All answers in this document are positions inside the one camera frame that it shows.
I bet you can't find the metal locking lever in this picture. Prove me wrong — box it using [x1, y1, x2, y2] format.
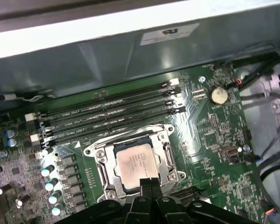
[99, 162, 112, 189]
[163, 142, 175, 170]

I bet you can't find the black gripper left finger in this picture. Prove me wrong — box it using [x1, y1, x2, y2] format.
[60, 177, 153, 224]

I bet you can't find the blue-topped capacitor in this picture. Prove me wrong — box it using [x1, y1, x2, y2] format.
[4, 129, 19, 140]
[7, 138, 21, 148]

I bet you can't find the CPU socket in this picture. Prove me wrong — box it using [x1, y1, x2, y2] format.
[83, 123, 187, 203]

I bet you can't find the white case label sticker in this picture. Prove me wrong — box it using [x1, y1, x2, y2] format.
[139, 22, 201, 47]

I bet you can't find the metal socket cover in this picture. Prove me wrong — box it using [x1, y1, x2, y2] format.
[95, 133, 178, 199]

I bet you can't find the silver-topped capacitor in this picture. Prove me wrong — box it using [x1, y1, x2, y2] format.
[51, 203, 65, 217]
[44, 178, 59, 192]
[41, 165, 56, 177]
[48, 190, 63, 205]

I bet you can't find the internal USB port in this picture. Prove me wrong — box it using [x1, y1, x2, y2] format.
[220, 146, 239, 160]

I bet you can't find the green motherboard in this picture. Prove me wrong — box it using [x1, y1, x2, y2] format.
[0, 63, 278, 224]

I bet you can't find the silver CPU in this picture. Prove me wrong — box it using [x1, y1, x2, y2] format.
[112, 137, 165, 194]

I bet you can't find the silver coin battery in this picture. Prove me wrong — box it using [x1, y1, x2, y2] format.
[209, 85, 229, 105]

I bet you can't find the black cable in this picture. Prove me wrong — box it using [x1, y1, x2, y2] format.
[237, 53, 280, 91]

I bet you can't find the RAM slot with black latches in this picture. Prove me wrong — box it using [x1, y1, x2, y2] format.
[37, 88, 183, 133]
[38, 106, 186, 151]

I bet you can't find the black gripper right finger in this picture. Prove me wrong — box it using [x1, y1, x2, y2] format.
[150, 177, 256, 224]

